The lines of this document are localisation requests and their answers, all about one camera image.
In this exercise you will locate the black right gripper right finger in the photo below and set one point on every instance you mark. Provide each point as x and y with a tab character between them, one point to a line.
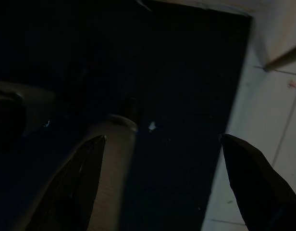
258	192

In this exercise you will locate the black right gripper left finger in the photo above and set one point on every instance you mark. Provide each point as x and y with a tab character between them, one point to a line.
73	192

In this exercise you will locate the grey robot leg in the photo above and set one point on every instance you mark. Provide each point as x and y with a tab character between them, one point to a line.
16	108
116	154

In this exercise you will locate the small white paper scrap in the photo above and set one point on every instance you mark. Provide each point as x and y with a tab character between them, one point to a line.
46	123
151	125

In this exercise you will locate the dark blue floor rug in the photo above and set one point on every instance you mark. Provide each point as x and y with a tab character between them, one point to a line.
186	72

